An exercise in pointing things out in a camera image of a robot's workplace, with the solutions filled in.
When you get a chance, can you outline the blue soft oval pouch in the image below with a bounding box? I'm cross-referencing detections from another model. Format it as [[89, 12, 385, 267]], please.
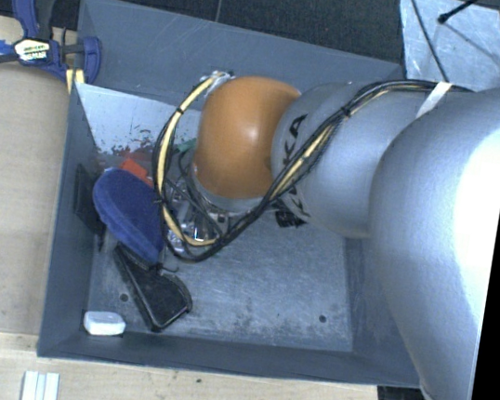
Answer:
[[82, 164, 177, 267]]

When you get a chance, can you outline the black flat case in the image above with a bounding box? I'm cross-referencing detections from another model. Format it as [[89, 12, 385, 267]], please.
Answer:
[[100, 244, 201, 339]]

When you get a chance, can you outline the orange flat piece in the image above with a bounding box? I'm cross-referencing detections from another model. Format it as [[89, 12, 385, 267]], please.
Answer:
[[116, 156, 159, 189]]

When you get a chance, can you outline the grey metal bin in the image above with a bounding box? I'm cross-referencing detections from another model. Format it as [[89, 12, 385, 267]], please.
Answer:
[[23, 0, 475, 400]]

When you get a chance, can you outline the small white box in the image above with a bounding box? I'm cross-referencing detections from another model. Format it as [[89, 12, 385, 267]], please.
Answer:
[[80, 307, 129, 341]]

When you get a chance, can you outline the pale wood board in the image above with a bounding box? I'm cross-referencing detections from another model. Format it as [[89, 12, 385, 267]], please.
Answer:
[[0, 59, 83, 341]]

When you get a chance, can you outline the black cylinder on white bracket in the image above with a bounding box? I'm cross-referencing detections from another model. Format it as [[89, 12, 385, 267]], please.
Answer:
[[272, 200, 310, 232]]

